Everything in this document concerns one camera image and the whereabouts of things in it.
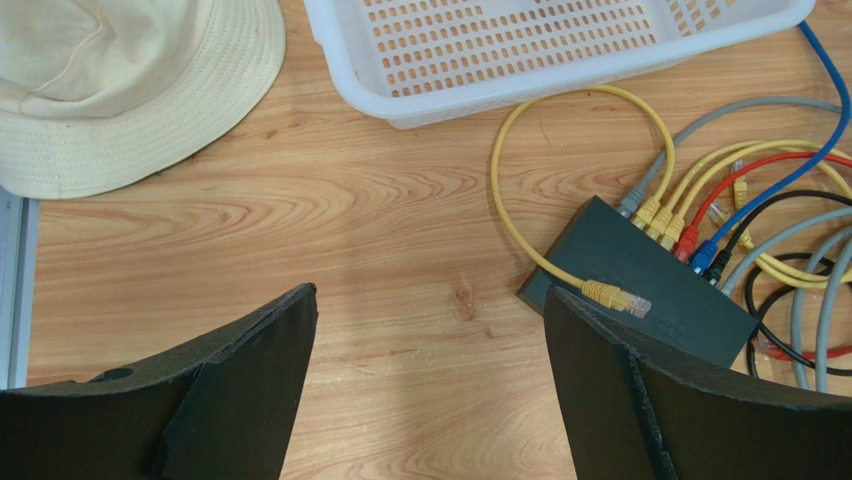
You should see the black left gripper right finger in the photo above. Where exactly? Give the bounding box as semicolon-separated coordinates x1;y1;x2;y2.
543;287;851;479

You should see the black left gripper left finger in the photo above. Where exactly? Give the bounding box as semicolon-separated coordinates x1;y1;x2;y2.
1;283;318;479

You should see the black network switch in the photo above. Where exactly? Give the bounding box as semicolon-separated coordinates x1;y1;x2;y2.
545;197;756;370

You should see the grey ethernet cable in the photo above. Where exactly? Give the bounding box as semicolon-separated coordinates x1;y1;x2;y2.
617;97;845;218

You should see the cream bucket hat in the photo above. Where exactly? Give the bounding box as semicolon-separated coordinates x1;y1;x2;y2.
1;1;286;200

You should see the white perforated plastic basket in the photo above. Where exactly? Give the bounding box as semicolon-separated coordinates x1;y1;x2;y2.
305;0;815;130

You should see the blue ethernet cable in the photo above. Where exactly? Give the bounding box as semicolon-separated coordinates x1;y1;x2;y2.
688;19;852;274

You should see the red ethernet cable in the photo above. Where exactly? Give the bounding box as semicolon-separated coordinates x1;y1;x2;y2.
674;152;852;264

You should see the long grey coiled cable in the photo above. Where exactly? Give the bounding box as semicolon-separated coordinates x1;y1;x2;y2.
718;207;852;394

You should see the black ethernet cable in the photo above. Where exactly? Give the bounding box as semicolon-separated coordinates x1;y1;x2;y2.
703;189;852;379

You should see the yellow looped ethernet cable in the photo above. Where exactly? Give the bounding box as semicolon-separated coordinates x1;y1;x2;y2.
490;85;677;319

